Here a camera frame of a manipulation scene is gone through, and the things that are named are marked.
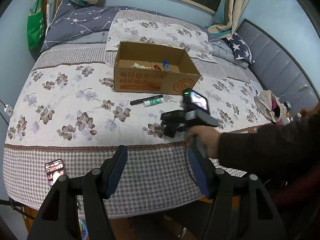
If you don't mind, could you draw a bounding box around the starry grey blue duvet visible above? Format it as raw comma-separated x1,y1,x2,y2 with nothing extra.
39,2,141,52

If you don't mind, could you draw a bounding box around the brown cardboard box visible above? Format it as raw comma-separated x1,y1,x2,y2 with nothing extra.
113,42,200,95

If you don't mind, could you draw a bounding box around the green shopping bag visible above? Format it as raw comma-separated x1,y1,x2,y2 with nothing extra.
27,0,44,50

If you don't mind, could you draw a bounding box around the grey padded headboard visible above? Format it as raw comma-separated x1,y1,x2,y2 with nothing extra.
236,19,319,115

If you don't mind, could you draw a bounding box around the dark sleeved right forearm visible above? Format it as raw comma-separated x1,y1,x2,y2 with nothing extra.
217,114,319,181

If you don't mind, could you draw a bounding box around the green white glue stick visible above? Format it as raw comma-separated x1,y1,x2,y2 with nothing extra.
143,98,164,107

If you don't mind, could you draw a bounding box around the black marker pen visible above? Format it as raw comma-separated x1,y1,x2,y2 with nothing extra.
130,95,163,106

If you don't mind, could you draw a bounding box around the beige fabric pouch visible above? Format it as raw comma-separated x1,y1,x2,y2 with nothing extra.
254,90,287,123

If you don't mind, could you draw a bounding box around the folded floral white blanket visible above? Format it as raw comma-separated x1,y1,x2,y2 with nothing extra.
105,10,216,67

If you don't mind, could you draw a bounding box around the star pattern navy pillow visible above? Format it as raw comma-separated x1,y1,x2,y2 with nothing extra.
223,32,255,64

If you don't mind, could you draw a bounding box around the striped teal beige curtain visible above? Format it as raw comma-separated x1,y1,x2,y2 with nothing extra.
207,0,249,38

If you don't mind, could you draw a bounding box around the person's right hand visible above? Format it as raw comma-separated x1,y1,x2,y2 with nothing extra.
186,126,221,159

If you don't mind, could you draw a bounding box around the blue capped clear bottle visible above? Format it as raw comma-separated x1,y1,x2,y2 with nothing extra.
163,61,171,72

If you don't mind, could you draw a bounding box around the smartphone with lit screen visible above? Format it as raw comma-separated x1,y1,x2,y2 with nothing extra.
44,158,66,187

